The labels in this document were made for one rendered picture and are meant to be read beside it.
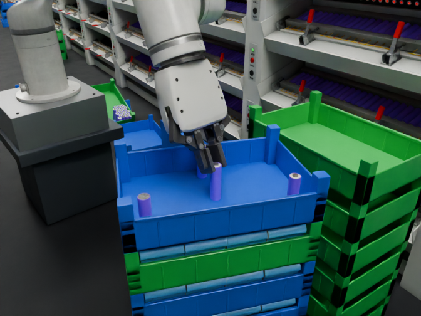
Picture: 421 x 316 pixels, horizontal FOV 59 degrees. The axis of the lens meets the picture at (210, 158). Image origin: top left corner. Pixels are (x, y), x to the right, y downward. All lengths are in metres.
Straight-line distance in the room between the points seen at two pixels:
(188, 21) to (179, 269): 0.36
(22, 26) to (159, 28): 0.68
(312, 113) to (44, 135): 0.74
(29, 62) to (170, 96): 0.72
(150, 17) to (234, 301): 0.46
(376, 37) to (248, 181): 0.54
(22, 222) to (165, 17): 0.97
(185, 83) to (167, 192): 0.19
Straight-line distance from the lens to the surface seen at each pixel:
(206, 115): 0.57
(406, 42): 1.01
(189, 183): 0.66
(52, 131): 1.17
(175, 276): 0.58
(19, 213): 1.42
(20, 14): 1.19
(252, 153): 0.72
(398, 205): 0.77
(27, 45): 1.20
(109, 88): 2.14
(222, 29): 1.43
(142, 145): 1.73
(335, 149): 0.82
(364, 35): 1.07
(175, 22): 0.56
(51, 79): 1.21
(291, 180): 0.57
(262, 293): 0.66
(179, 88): 0.55
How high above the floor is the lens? 0.76
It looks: 28 degrees down
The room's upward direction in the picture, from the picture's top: straight up
